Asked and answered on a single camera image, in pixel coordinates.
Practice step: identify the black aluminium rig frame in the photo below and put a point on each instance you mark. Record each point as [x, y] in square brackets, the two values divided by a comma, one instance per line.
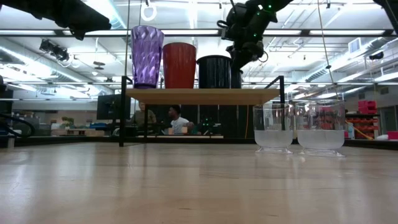
[77, 142]

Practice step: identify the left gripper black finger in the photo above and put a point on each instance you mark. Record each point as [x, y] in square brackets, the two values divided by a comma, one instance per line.
[81, 11]
[84, 25]

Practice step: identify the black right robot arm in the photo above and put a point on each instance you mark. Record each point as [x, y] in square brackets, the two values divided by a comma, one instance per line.
[264, 12]

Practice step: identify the wooden shelf black metal legs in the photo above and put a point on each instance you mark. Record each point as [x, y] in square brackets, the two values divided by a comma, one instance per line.
[202, 96]

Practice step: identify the black ceiling fixture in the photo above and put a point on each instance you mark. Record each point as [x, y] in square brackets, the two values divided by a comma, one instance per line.
[257, 49]
[54, 49]

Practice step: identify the purple faceted plastic tumbler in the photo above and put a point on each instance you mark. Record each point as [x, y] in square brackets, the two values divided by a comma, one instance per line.
[146, 59]

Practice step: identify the white spray bottle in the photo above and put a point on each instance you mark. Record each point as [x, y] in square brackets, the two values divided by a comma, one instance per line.
[351, 132]

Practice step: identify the black mug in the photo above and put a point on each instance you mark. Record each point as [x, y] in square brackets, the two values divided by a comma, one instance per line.
[214, 74]
[214, 57]

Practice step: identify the person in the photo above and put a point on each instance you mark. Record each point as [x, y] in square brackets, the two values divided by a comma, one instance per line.
[179, 122]
[141, 117]

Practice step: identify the red mug white inside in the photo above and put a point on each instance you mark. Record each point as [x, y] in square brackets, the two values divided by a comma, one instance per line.
[179, 67]

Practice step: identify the black monitor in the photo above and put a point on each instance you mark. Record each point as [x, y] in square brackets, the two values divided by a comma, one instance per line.
[110, 107]

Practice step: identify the black partition panels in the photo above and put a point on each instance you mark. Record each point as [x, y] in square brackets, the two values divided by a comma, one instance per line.
[230, 121]

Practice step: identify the red box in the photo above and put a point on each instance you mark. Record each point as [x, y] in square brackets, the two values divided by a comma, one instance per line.
[392, 135]

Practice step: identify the green potted plant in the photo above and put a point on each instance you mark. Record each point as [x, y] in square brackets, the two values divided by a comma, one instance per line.
[67, 121]

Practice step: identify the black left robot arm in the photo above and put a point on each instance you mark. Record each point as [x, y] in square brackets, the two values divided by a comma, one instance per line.
[12, 3]

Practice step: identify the black ceiling camera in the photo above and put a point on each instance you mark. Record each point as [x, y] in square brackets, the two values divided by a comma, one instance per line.
[376, 56]

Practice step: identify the clear plastic footed cup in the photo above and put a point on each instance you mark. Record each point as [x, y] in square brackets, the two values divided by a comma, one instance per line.
[320, 141]
[273, 140]

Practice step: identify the rack with red bins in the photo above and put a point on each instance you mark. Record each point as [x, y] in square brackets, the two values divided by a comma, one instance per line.
[367, 124]

